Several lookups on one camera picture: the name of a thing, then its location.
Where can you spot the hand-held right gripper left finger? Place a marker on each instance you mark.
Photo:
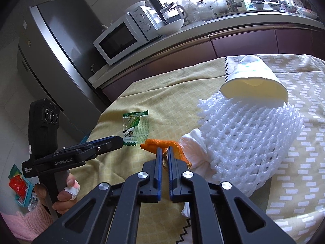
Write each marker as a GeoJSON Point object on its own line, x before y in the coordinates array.
{"type": "Point", "coordinates": [158, 175]}

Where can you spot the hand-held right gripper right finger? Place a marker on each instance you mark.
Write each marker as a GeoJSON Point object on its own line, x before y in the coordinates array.
{"type": "Point", "coordinates": [171, 175]}

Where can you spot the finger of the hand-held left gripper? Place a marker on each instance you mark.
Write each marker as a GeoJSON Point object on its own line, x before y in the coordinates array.
{"type": "Point", "coordinates": [111, 146]}
{"type": "Point", "coordinates": [104, 140]}

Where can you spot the green candy wrapper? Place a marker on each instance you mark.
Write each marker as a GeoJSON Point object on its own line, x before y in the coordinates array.
{"type": "Point", "coordinates": [134, 129]}

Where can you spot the orange peel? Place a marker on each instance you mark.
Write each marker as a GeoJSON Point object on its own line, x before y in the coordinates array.
{"type": "Point", "coordinates": [152, 146]}

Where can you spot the white tissue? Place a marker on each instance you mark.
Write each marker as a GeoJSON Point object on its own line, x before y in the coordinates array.
{"type": "Point", "coordinates": [196, 152]}

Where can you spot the white foam fruit net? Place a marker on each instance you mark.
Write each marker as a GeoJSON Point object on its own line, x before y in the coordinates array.
{"type": "Point", "coordinates": [248, 142]}

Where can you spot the white paper cup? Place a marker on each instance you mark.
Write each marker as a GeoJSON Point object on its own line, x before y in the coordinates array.
{"type": "Point", "coordinates": [251, 71]}

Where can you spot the person's left hand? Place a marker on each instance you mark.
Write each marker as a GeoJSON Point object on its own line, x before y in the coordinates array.
{"type": "Point", "coordinates": [69, 198]}

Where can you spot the box of colourful packets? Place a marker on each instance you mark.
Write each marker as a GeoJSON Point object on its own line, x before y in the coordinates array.
{"type": "Point", "coordinates": [20, 186]}

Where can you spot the yellow checked tablecloth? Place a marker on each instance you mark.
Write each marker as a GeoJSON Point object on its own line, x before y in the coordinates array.
{"type": "Point", "coordinates": [162, 99]}

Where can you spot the grey refrigerator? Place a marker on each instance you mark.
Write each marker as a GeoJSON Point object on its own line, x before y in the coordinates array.
{"type": "Point", "coordinates": [58, 63]}

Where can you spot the white microwave oven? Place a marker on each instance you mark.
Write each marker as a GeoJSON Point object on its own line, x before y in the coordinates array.
{"type": "Point", "coordinates": [119, 38]}

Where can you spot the small white figurine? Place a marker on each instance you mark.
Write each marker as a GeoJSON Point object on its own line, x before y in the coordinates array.
{"type": "Point", "coordinates": [108, 26]}

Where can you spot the large white bowl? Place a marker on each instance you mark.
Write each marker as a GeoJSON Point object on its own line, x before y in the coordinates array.
{"type": "Point", "coordinates": [170, 28]}

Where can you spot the white patterned cloth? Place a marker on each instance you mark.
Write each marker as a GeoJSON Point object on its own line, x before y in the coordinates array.
{"type": "Point", "coordinates": [304, 183]}

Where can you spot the white bowl with flat rim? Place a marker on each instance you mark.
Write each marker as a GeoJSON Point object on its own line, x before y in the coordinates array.
{"type": "Point", "coordinates": [135, 6]}

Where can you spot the glass kettle with lid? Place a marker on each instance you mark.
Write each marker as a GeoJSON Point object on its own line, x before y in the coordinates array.
{"type": "Point", "coordinates": [172, 14]}

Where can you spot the brown lower cabinets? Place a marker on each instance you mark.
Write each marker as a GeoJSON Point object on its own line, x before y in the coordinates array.
{"type": "Point", "coordinates": [241, 43]}

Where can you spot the pale stone countertop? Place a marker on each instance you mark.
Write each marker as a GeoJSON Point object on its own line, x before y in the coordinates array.
{"type": "Point", "coordinates": [203, 26]}

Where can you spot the pile of clear plastic bags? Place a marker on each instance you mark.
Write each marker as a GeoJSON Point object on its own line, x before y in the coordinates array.
{"type": "Point", "coordinates": [203, 9]}

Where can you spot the blue patterned bowl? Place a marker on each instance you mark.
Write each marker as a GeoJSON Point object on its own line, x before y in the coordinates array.
{"type": "Point", "coordinates": [257, 5]}
{"type": "Point", "coordinates": [274, 6]}
{"type": "Point", "coordinates": [289, 8]}

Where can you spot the white plate with food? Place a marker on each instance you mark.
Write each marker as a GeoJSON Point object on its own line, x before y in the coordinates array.
{"type": "Point", "coordinates": [307, 12]}

